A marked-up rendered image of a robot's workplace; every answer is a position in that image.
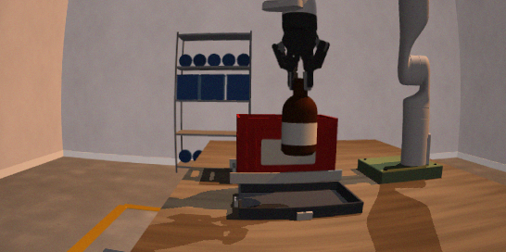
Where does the red bottle crate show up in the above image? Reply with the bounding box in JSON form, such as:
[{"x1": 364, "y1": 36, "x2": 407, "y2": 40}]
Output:
[{"x1": 236, "y1": 114, "x2": 336, "y2": 172}]

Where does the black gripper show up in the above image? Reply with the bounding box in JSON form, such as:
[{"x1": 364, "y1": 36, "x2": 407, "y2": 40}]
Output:
[{"x1": 272, "y1": 12, "x2": 330, "y2": 91}]

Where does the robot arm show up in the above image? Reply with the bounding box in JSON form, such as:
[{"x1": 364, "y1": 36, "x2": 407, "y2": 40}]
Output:
[{"x1": 262, "y1": 0, "x2": 431, "y2": 167}]

